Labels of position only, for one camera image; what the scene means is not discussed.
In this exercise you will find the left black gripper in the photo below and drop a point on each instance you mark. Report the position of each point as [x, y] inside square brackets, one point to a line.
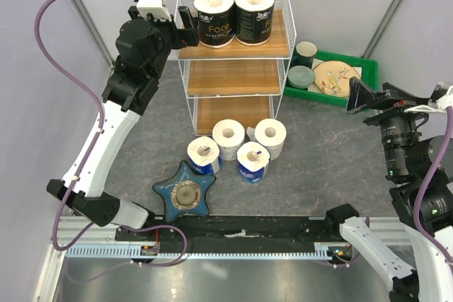
[189, 36]

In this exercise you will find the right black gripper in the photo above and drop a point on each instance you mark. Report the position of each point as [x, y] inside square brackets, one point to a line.
[361, 96]

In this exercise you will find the black paper roll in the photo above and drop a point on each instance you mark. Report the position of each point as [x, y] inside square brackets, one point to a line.
[254, 21]
[215, 22]

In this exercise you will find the blue paper roll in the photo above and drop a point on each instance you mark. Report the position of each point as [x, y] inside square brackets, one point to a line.
[204, 155]
[252, 161]

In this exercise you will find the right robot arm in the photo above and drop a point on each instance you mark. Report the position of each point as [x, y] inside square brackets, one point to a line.
[421, 173]

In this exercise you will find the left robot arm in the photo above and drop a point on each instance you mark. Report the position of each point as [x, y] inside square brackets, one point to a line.
[143, 45]

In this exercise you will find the green plastic tray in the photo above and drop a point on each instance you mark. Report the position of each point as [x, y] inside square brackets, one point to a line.
[369, 76]

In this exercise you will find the bird pattern ceramic plate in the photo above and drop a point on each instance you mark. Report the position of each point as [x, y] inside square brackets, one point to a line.
[333, 78]

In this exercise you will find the green ceramic bowl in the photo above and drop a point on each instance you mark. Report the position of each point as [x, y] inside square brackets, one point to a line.
[300, 77]

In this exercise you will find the dark green cup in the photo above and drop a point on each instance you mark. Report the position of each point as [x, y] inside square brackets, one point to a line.
[306, 51]

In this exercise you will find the white floral paper roll right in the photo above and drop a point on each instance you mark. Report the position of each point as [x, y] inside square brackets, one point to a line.
[271, 134]

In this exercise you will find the white floral paper roll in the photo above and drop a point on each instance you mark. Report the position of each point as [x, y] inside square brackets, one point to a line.
[271, 134]
[229, 135]

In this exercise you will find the white floral paper roll left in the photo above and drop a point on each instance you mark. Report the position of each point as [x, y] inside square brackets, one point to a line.
[229, 135]

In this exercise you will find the blue star-shaped dish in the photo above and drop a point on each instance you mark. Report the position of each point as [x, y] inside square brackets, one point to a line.
[184, 193]

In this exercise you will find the white wire three-tier shelf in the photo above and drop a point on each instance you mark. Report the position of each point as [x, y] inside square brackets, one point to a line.
[240, 82]

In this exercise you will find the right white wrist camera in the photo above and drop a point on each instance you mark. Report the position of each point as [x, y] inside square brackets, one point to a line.
[439, 101]

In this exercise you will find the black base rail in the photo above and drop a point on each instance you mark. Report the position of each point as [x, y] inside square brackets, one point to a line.
[259, 233]

